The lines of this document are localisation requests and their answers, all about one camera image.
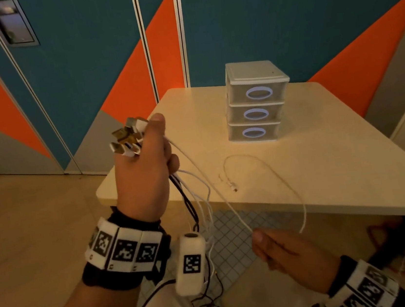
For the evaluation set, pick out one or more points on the person's left hand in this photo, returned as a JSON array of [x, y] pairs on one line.
[[142, 188]]

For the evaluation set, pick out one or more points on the person's right hand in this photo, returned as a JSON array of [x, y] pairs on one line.
[[304, 260]]

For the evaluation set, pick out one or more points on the person's left thumb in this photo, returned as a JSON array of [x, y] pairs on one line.
[[158, 133]]

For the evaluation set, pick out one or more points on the person's right thumb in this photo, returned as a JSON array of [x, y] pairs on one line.
[[266, 237]]

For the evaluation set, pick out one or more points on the clear plastic drawer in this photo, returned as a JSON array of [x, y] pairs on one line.
[[253, 132], [259, 93], [256, 114]]

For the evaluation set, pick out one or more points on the white three-drawer organizer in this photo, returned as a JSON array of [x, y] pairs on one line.
[[248, 74]]

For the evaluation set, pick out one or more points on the right marker wristband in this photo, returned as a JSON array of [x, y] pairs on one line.
[[366, 288]]

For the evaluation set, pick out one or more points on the marker wristband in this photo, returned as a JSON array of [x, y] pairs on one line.
[[126, 249], [366, 288]]

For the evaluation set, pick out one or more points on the left marker wristband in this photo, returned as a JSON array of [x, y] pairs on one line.
[[126, 249]]

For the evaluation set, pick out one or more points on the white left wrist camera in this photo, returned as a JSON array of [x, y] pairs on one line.
[[191, 263]]

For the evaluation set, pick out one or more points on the metal wall plate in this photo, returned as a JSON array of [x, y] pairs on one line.
[[11, 22]]

